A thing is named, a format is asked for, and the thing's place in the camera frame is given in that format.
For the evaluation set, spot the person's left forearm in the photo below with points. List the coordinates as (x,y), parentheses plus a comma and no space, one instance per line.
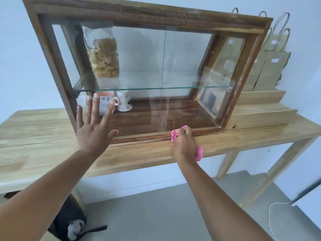
(45,198)

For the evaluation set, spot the light wooden table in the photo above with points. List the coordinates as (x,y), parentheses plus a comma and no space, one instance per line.
(37,138)

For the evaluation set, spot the person's right fingers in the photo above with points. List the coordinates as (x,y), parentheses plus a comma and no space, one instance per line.
(181,133)

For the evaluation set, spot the black bag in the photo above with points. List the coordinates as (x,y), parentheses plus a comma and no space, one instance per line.
(69,215)

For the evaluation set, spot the pink cup with white label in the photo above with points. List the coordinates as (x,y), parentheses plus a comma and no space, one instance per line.
(104,104)

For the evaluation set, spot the person's right forearm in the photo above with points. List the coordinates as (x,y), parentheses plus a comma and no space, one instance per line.
(215,200)

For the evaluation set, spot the clear bag of crackers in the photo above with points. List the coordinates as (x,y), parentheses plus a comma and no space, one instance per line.
(104,57)

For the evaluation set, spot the person's right hand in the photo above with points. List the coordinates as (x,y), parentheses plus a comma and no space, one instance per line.
(184,148)

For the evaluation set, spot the person's left thumb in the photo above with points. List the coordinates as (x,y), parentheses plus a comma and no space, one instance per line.
(114,135)

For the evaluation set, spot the person's left middle finger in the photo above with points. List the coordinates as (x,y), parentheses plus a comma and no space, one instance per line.
(95,106)

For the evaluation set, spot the glass shelf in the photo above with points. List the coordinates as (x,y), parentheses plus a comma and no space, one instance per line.
(160,88)

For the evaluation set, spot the wooden glass display cabinet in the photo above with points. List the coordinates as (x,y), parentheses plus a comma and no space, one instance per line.
(155,17)

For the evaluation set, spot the person's left hand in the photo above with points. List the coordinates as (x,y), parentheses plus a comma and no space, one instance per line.
(92,135)

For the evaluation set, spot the brown paper bag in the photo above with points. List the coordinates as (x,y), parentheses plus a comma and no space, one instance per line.
(268,43)
(252,76)
(272,71)
(233,57)

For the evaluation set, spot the pink cleaning cloth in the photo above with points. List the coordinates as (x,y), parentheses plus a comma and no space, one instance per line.
(200,153)

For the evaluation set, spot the person's left little finger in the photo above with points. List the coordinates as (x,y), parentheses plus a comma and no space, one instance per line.
(79,116)

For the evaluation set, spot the light wooden step riser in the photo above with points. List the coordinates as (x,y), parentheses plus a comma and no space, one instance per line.
(260,115)

